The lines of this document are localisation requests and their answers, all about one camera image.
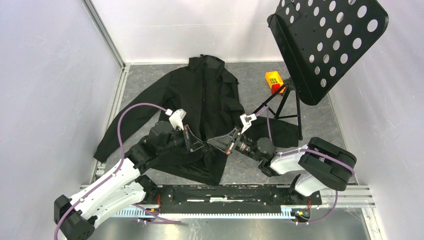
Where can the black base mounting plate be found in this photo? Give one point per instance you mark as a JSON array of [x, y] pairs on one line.
[[220, 207]]

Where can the yellow and red toy block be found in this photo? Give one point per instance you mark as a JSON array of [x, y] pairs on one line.
[[274, 80]]

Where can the black perforated music stand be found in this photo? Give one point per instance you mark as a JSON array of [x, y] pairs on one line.
[[320, 40]]

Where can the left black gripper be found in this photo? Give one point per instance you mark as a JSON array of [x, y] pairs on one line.
[[192, 143]]

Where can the white slotted cable duct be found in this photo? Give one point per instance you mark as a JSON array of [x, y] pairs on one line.
[[284, 213]]

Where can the black zip jacket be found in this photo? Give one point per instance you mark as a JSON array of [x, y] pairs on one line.
[[208, 93]]

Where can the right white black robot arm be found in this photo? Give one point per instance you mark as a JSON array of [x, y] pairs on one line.
[[320, 163]]

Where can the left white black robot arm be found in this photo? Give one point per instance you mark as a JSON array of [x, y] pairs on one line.
[[123, 185]]

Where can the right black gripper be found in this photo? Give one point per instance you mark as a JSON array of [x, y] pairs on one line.
[[227, 140]]

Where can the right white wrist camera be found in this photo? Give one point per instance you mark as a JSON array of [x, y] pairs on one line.
[[246, 121]]

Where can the aluminium frame rail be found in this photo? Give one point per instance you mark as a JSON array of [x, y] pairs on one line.
[[356, 196]]

